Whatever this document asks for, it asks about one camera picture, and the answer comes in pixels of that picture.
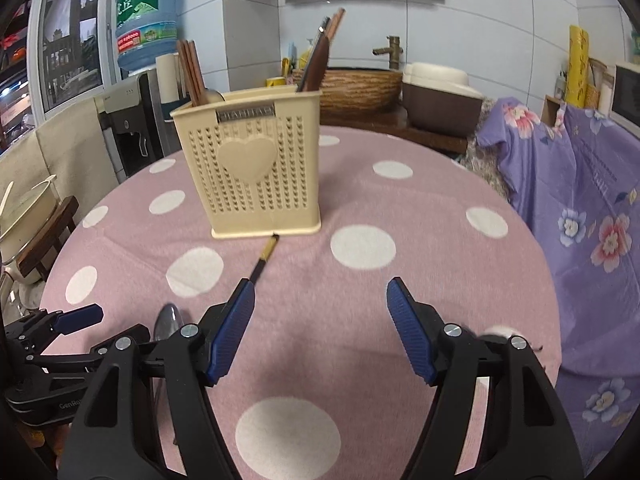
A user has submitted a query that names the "all-steel spoon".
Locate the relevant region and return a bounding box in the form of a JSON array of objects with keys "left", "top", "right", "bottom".
[{"left": 150, "top": 302, "right": 185, "bottom": 446}]

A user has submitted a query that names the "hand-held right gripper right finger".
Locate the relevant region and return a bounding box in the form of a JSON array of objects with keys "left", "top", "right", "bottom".
[{"left": 386, "top": 276, "right": 586, "bottom": 480}]

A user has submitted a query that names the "white microwave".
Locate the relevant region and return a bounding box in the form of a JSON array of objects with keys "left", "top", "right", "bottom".
[{"left": 611, "top": 62, "right": 640, "bottom": 141}]

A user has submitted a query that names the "yellow roll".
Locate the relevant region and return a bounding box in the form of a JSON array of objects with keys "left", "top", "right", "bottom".
[{"left": 566, "top": 24, "right": 590, "bottom": 108}]

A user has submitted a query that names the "dark wooden counter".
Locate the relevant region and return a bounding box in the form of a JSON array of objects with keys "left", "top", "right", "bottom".
[{"left": 320, "top": 110, "right": 469, "bottom": 156}]

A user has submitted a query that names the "cream plastic utensil holder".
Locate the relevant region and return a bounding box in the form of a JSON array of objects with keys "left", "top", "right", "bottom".
[{"left": 170, "top": 85, "right": 322, "bottom": 239}]

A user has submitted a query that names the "beige cloth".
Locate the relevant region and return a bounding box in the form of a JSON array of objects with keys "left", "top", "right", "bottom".
[{"left": 0, "top": 97, "right": 123, "bottom": 221}]

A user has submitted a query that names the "dark wooden chair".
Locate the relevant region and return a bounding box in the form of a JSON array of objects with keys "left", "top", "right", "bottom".
[{"left": 17, "top": 196, "right": 81, "bottom": 281}]

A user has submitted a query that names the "pink polka-dot tablecloth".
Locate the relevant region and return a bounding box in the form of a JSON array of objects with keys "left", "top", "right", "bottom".
[{"left": 37, "top": 125, "right": 563, "bottom": 480}]

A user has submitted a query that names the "wooden-handled metal spoon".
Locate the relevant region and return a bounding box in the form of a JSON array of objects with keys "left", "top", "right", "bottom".
[{"left": 296, "top": 34, "right": 330, "bottom": 94}]

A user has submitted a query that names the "brown and cream rice cooker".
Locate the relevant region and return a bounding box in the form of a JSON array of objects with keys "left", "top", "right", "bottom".
[{"left": 401, "top": 61, "right": 485, "bottom": 139}]

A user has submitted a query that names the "white paper roll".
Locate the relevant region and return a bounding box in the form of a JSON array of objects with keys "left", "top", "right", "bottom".
[{"left": 156, "top": 52, "right": 187, "bottom": 111}]

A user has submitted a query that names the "brass faucet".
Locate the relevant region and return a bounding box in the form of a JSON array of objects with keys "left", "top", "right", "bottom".
[{"left": 372, "top": 35, "right": 402, "bottom": 72}]

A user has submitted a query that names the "woven brown basin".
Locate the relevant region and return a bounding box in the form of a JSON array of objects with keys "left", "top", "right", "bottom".
[{"left": 291, "top": 67, "right": 404, "bottom": 117}]

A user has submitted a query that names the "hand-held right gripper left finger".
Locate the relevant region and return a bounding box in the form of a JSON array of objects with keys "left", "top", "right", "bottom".
[{"left": 57, "top": 280, "right": 257, "bottom": 480}]

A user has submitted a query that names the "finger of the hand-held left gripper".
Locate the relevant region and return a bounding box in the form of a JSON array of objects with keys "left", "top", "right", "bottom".
[
  {"left": 2, "top": 304, "right": 105, "bottom": 357},
  {"left": 30, "top": 324, "right": 152, "bottom": 377}
]

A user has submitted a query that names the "black chopstick with gold tip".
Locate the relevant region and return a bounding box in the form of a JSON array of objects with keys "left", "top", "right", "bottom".
[{"left": 246, "top": 234, "right": 280, "bottom": 283}]

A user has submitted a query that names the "water dispenser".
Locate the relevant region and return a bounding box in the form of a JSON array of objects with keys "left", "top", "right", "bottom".
[{"left": 95, "top": 70, "right": 177, "bottom": 186}]

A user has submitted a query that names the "white pot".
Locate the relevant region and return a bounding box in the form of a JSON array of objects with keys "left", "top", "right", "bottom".
[{"left": 0, "top": 175, "right": 62, "bottom": 272}]

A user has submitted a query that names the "window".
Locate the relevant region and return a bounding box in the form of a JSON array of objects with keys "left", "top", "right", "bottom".
[{"left": 27, "top": 0, "right": 117, "bottom": 127}]

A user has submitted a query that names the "purple floral cloth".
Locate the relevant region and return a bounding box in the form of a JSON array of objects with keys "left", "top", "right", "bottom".
[{"left": 475, "top": 95, "right": 640, "bottom": 441}]

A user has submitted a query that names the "blue water jug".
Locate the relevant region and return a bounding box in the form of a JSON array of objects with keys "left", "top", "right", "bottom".
[{"left": 115, "top": 0, "right": 180, "bottom": 73}]

